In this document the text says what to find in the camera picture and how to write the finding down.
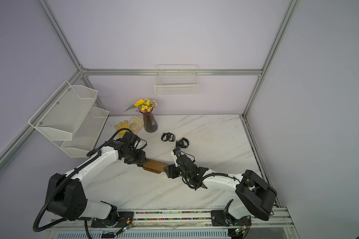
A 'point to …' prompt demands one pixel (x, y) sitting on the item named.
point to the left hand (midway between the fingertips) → (141, 162)
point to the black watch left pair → (168, 136)
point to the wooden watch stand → (153, 166)
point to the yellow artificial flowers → (143, 105)
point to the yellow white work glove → (122, 125)
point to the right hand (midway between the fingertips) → (170, 168)
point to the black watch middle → (181, 143)
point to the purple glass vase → (150, 124)
